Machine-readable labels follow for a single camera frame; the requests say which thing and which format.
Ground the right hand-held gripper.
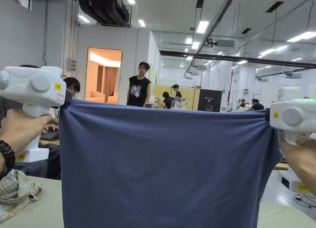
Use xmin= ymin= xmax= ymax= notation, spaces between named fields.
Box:
xmin=265 ymin=86 xmax=316 ymax=146

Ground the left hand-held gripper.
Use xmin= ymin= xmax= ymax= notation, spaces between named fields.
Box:
xmin=0 ymin=66 xmax=73 ymax=163

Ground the dark blue shirt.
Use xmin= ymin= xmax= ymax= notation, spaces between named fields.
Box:
xmin=58 ymin=98 xmax=285 ymax=228

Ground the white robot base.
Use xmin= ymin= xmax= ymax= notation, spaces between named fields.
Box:
xmin=277 ymin=168 xmax=316 ymax=197

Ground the person's left hand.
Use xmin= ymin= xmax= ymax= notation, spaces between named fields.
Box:
xmin=0 ymin=109 xmax=53 ymax=157

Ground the person's right hand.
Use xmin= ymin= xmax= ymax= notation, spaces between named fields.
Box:
xmin=279 ymin=139 xmax=316 ymax=197

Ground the group of people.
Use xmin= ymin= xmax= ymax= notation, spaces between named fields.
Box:
xmin=236 ymin=98 xmax=265 ymax=113

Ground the dark laptop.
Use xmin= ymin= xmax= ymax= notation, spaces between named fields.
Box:
xmin=40 ymin=130 xmax=60 ymax=141

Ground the cream sofa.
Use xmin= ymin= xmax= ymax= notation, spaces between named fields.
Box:
xmin=85 ymin=90 xmax=119 ymax=103

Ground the brown curtain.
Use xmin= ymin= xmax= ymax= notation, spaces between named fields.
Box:
xmin=105 ymin=66 xmax=119 ymax=97

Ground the black display board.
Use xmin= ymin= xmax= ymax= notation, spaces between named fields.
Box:
xmin=197 ymin=89 xmax=223 ymax=113

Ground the plaid cloth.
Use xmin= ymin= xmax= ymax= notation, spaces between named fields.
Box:
xmin=0 ymin=169 xmax=45 ymax=223

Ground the black floor cable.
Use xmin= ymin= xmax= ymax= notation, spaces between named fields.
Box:
xmin=293 ymin=193 xmax=313 ymax=209

